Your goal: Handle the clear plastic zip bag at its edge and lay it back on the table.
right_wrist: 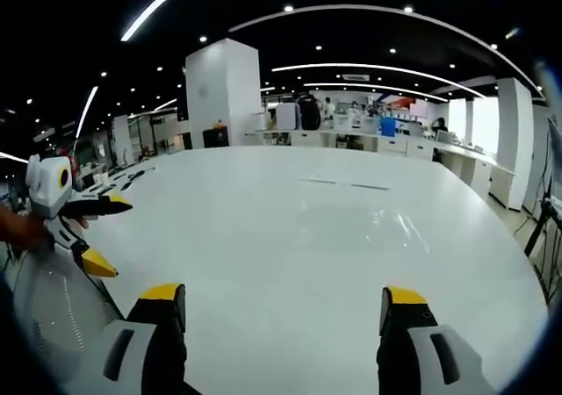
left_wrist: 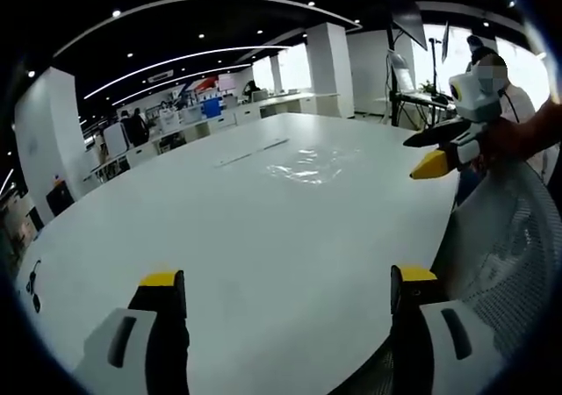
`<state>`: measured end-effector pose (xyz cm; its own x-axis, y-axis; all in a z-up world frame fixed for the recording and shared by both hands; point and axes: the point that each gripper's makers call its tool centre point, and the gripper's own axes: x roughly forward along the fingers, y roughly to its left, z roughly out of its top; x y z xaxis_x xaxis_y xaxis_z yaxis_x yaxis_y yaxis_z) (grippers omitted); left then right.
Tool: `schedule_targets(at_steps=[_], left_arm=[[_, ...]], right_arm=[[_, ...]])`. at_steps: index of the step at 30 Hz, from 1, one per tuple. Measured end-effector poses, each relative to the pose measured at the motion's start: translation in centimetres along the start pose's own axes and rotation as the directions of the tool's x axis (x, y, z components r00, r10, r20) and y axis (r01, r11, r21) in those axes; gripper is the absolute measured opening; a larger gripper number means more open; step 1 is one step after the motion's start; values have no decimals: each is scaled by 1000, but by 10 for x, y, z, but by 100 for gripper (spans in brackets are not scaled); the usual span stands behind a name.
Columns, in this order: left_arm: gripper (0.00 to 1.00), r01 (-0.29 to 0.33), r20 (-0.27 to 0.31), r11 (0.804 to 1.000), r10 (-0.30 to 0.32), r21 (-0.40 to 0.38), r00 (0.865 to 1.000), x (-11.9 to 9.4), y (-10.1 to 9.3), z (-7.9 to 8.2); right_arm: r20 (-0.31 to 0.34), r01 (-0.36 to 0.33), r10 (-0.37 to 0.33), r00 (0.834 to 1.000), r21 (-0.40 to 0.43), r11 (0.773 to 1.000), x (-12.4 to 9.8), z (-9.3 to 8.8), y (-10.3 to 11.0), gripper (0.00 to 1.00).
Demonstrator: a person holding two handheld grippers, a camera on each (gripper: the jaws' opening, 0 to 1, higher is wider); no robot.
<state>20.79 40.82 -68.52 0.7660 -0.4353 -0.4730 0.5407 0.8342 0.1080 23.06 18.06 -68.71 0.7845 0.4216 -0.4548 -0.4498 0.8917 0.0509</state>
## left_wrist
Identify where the person's right hand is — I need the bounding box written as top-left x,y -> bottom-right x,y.
470,120 -> 530,175

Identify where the row of white desks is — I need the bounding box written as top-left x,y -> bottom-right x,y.
126,90 -> 342,159

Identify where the black stand with tray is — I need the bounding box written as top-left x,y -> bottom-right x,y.
385,47 -> 458,128

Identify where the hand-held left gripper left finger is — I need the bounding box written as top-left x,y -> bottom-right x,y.
72,269 -> 191,395

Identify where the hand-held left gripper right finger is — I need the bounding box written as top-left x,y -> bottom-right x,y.
389,263 -> 507,395

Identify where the table cable slot cover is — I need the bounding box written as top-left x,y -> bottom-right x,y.
213,137 -> 292,169

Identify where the black cable with plug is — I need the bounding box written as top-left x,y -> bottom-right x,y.
25,259 -> 43,313

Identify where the clear food packaging bag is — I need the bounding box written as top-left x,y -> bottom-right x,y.
262,146 -> 362,186

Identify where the white mesh office chair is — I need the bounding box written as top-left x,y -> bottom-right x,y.
364,157 -> 562,395

